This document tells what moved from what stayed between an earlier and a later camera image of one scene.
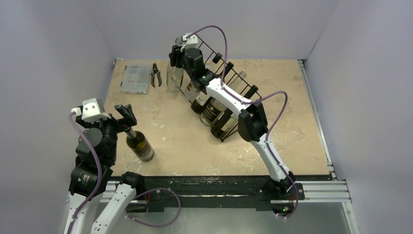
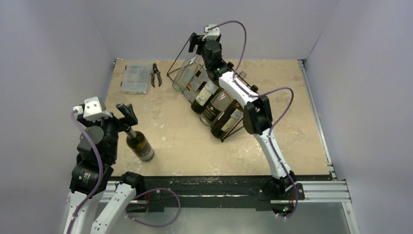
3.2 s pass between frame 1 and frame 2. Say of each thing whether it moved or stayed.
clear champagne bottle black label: stayed
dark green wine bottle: stayed
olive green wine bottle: stayed
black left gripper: stayed
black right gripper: moved
